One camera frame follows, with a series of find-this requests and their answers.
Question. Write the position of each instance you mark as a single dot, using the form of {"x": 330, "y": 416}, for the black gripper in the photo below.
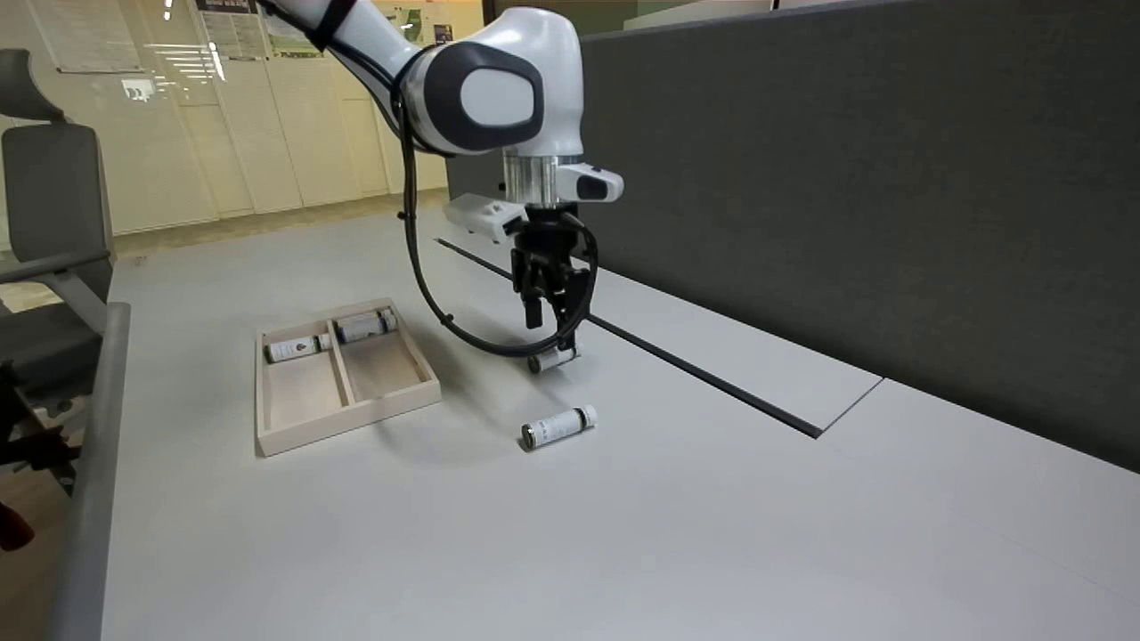
{"x": 552, "y": 244}

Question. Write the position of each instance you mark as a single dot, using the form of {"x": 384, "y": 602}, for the white tube with dark cap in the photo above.
{"x": 551, "y": 357}
{"x": 557, "y": 429}

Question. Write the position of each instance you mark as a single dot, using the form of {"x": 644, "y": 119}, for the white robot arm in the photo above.
{"x": 476, "y": 90}

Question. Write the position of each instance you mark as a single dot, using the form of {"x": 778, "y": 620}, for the shallow wooden divided box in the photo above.
{"x": 343, "y": 387}

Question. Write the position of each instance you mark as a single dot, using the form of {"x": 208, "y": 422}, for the white tube with blue band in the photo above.
{"x": 368, "y": 336}

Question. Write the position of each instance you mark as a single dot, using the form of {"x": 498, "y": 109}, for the white tube with yellow band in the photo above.
{"x": 362, "y": 317}

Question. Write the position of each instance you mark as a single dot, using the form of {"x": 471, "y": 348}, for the white tube with green band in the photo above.
{"x": 296, "y": 348}

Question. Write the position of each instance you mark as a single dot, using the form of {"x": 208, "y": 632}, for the grey fabric desk partition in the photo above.
{"x": 855, "y": 179}

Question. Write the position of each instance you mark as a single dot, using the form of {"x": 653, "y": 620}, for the grey neighbouring desk edge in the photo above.
{"x": 93, "y": 475}

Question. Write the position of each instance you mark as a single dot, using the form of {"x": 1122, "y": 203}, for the grey office chair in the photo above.
{"x": 55, "y": 214}

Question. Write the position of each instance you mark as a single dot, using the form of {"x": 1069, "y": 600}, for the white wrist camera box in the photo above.
{"x": 487, "y": 219}

